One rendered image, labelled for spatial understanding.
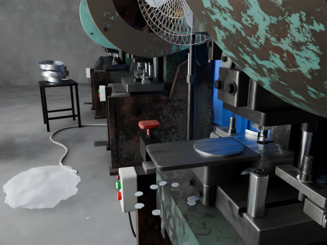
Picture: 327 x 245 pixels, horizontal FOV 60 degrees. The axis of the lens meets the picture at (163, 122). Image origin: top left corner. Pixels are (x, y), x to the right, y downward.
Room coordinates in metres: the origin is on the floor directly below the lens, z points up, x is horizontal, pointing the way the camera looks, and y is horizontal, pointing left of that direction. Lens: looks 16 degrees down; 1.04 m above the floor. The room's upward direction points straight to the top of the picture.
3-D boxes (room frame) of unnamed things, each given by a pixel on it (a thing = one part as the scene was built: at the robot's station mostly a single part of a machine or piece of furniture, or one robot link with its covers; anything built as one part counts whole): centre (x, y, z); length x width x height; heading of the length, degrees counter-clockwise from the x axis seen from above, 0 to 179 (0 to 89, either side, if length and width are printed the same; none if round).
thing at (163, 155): (0.65, -0.09, 0.72); 0.25 x 0.14 x 0.14; 106
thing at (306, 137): (0.64, -0.34, 0.81); 0.02 x 0.02 x 0.14
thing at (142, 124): (0.96, 0.05, 0.72); 0.07 x 0.06 x 0.08; 106
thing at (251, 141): (0.70, -0.26, 0.76); 0.15 x 0.09 x 0.05; 16
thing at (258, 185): (0.50, -0.18, 0.75); 0.03 x 0.03 x 0.10; 16
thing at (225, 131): (0.86, -0.21, 0.76); 0.17 x 0.06 x 0.10; 16
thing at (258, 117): (0.70, -0.26, 0.86); 0.20 x 0.16 x 0.05; 16
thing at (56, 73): (3.41, 1.28, 0.40); 0.45 x 0.40 x 0.79; 28
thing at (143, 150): (0.94, 0.05, 0.62); 0.10 x 0.06 x 0.20; 16
